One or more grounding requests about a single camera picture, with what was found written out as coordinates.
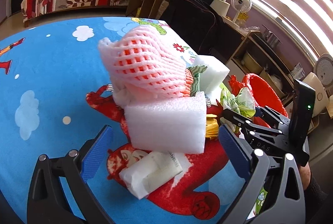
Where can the person's right forearm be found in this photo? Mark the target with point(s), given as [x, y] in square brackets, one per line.
[316, 195]

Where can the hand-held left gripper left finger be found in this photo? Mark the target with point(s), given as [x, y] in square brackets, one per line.
[96, 153]

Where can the white rice cooker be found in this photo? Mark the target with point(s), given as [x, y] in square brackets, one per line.
[322, 83]

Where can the yellow box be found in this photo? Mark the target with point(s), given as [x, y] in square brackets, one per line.
[243, 17]

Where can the clear printed packet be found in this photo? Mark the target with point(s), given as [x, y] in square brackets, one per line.
[298, 70]

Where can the large white foam block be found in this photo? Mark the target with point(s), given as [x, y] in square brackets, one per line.
[166, 125]

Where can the wooden shelf cabinet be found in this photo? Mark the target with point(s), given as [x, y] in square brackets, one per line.
[249, 44]

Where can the pink foam fruit net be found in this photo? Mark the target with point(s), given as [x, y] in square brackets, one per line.
[145, 62]

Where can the white roll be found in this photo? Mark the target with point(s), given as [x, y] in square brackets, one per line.
[220, 6]

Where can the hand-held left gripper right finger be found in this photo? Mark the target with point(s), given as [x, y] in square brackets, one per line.
[232, 151]

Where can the green and white plastic bag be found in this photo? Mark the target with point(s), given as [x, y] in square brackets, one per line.
[239, 101]

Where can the small white foam block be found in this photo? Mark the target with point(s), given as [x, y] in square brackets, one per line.
[212, 70]

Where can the red bin with bag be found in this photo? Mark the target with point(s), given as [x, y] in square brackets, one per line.
[262, 94]

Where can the white crumpled tissue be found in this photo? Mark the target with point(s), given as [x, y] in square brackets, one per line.
[120, 95]

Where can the cream pot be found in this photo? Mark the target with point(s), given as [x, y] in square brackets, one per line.
[251, 62]

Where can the white desk fan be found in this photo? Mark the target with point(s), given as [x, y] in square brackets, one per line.
[240, 2]

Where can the yellow packet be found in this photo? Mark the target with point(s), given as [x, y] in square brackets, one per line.
[212, 127]

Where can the white pot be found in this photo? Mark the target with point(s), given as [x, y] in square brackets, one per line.
[275, 81]

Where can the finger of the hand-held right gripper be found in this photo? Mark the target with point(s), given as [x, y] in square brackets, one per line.
[273, 116]
[257, 128]

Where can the large black case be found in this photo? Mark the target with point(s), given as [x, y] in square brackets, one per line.
[192, 23]

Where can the green striped cloth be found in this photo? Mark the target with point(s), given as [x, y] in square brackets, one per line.
[196, 83]

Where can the blue cartoon printed blanket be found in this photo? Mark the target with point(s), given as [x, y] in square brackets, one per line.
[57, 78]

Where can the metal pot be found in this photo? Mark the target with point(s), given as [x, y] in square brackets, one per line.
[271, 36]

